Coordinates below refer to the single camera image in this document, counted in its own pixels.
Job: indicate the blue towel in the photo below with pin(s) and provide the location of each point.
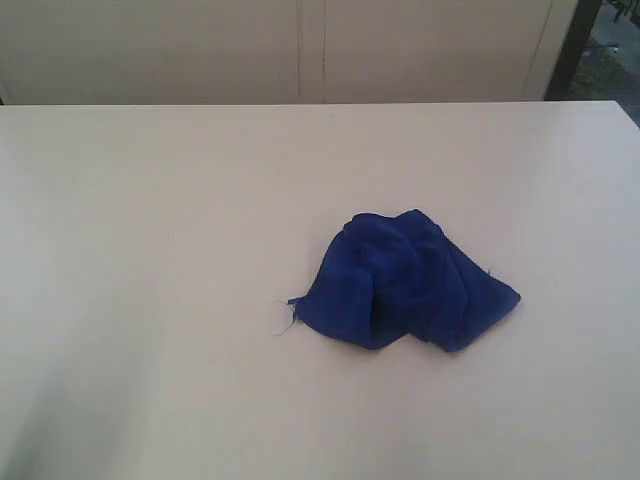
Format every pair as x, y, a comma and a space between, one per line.
383, 278

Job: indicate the black window frame post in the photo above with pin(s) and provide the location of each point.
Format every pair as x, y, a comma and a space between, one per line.
575, 40

